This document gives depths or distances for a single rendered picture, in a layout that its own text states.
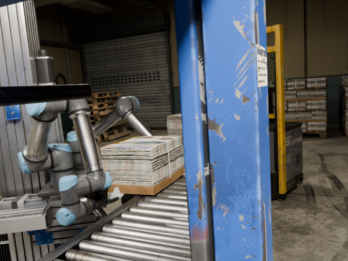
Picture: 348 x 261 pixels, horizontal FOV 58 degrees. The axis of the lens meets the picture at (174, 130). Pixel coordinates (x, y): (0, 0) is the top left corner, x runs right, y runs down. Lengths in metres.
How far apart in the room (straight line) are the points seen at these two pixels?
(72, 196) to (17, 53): 0.93
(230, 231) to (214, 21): 0.21
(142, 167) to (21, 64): 0.90
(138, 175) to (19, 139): 0.77
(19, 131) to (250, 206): 1.73
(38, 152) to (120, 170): 0.40
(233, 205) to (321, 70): 8.62
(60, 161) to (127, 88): 8.87
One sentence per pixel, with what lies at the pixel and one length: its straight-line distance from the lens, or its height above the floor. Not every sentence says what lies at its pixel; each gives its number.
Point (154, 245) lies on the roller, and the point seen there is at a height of 0.80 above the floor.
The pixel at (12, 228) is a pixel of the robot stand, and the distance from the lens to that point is 1.78.
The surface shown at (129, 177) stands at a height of 0.89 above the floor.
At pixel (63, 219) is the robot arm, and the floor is 0.82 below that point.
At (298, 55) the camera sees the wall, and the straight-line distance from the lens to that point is 8.86.
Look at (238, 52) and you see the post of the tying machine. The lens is 0.31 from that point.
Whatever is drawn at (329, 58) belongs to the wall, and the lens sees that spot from 8.93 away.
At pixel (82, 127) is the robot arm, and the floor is 1.16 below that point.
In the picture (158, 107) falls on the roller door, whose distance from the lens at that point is 9.99.
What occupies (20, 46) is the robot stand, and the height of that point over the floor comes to 1.58.
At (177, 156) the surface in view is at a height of 0.93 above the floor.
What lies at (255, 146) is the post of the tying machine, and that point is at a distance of 0.31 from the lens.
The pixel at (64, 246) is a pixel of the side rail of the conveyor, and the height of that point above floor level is 0.80.
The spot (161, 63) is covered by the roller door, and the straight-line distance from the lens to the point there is 9.90.
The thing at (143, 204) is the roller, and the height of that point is 0.79.
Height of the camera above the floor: 1.30
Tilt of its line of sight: 8 degrees down
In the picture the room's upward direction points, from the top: 4 degrees counter-clockwise
